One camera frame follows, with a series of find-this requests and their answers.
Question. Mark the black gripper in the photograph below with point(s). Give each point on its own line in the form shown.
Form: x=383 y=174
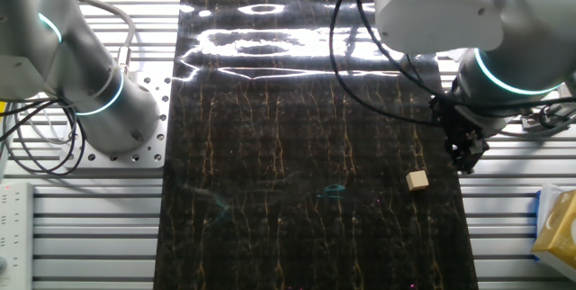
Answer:
x=459 y=123

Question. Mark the small wooden cube block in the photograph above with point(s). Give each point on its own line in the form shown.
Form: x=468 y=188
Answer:
x=417 y=180

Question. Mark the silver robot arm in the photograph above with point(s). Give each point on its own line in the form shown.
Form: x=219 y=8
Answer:
x=432 y=11

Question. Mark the white blue tissue pack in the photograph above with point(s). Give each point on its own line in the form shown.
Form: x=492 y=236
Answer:
x=546 y=200

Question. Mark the yellow tissue box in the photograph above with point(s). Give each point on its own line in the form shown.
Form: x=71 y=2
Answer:
x=560 y=231

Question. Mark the black marble pattern mat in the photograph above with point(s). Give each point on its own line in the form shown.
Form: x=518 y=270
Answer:
x=292 y=168

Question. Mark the white power strip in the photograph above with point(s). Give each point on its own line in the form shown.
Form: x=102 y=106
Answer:
x=15 y=236

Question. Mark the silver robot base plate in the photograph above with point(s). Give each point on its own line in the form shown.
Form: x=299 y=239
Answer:
x=155 y=146

